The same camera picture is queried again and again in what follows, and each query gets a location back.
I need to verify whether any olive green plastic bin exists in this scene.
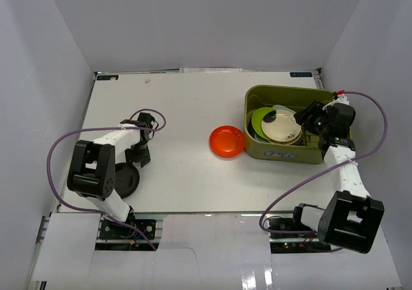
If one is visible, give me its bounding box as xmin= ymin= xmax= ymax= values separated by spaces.
xmin=244 ymin=85 xmax=349 ymax=164

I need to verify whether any light blue rectangular dish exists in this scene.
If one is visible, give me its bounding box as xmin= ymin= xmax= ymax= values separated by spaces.
xmin=252 ymin=105 xmax=295 ymax=143

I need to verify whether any cream plate with black patch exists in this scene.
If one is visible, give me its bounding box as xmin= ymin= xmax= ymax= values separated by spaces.
xmin=261 ymin=109 xmax=301 ymax=143

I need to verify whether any right blue table label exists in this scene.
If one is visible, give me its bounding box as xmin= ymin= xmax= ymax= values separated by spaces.
xmin=290 ymin=72 xmax=313 ymax=78

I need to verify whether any left blue table label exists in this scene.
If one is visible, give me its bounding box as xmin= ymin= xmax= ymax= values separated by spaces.
xmin=96 ymin=75 xmax=118 ymax=81

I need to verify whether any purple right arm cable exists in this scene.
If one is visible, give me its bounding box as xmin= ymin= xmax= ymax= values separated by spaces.
xmin=259 ymin=90 xmax=388 ymax=254

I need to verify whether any blue table label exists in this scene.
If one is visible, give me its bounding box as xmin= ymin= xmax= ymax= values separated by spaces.
xmin=96 ymin=75 xmax=118 ymax=81
xmin=290 ymin=72 xmax=313 ymax=78

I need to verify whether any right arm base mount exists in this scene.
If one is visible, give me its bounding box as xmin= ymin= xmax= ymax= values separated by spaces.
xmin=264 ymin=215 xmax=332 ymax=255

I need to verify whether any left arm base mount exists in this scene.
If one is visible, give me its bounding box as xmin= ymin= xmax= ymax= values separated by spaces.
xmin=95 ymin=217 xmax=160 ymax=251

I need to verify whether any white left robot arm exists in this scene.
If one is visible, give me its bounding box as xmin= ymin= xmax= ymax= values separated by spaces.
xmin=67 ymin=112 xmax=158 ymax=238

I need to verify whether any black round plate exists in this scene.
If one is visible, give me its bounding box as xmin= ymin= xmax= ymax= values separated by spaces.
xmin=115 ymin=163 xmax=140 ymax=199

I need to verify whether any lime green round plate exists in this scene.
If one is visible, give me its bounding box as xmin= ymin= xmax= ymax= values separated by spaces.
xmin=251 ymin=107 xmax=274 ymax=141

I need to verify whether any cream floral plate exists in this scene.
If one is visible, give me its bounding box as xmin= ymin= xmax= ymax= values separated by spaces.
xmin=272 ymin=131 xmax=303 ymax=145

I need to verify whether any orange round plate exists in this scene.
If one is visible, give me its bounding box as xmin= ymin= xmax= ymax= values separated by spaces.
xmin=209 ymin=125 xmax=245 ymax=158

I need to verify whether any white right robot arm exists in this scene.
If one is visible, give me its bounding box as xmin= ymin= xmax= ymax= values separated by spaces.
xmin=290 ymin=100 xmax=384 ymax=254

